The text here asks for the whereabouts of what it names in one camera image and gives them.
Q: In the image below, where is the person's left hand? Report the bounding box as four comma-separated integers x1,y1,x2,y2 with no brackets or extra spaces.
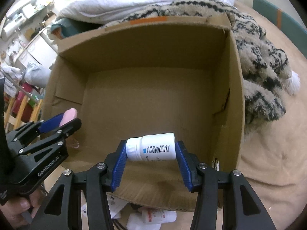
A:
1,188,46,229

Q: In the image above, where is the wooden chair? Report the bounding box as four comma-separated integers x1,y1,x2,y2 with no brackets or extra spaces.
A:
4,96,43,133

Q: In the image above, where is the white bottle with red label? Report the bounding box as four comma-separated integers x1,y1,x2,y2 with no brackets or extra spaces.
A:
141,208,177,224

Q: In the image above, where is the grey plastic bag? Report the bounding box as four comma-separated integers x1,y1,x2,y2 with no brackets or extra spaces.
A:
24,62,51,88

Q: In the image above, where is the white pill bottle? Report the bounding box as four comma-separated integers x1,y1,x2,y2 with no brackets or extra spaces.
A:
126,132,176,161

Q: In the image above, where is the patterned fluffy blanket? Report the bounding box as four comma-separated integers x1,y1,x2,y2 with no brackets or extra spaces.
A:
105,0,300,136

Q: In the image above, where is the pink heart-shaped massager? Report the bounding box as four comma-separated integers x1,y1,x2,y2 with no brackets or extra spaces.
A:
59,108,78,127

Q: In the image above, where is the green cushion with orange stripe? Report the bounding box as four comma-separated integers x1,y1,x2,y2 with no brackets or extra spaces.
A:
252,0,307,57

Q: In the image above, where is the brown cardboard box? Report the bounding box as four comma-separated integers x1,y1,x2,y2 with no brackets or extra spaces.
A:
40,13,246,212

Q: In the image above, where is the white cabinet counter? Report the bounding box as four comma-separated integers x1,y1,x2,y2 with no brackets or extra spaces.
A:
14,27,58,69

